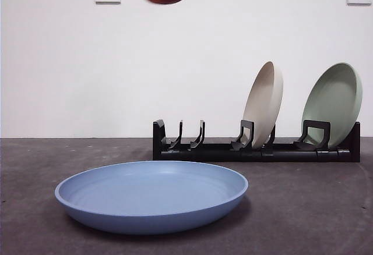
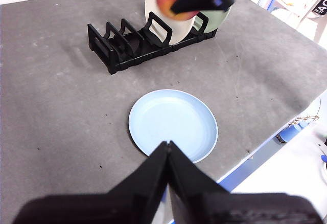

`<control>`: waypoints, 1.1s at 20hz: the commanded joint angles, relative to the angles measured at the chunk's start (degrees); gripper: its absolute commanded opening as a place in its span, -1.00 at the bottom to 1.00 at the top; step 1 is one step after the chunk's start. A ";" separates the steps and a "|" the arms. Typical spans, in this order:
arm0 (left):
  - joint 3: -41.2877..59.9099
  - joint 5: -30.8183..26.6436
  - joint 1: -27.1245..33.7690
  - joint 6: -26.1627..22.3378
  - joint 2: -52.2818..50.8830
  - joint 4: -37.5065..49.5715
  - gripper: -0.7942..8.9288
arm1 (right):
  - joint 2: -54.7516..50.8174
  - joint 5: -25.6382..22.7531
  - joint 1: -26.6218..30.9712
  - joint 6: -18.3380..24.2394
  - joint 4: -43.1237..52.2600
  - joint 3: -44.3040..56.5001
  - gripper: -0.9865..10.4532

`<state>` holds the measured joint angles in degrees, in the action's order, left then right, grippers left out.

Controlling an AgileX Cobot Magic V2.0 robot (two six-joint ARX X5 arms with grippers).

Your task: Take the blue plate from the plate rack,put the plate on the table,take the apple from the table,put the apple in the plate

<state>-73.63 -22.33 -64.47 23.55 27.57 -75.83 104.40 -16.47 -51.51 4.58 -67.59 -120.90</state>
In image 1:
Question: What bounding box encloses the cream plate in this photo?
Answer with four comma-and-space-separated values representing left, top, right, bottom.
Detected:
242, 61, 284, 150

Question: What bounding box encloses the pale green plate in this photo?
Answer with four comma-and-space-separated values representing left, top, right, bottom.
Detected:
301, 62, 364, 150

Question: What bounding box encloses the blue plate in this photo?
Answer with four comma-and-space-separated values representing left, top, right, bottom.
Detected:
54, 160, 249, 235

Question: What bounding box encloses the black plate rack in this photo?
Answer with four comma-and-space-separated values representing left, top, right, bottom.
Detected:
152, 118, 361, 163

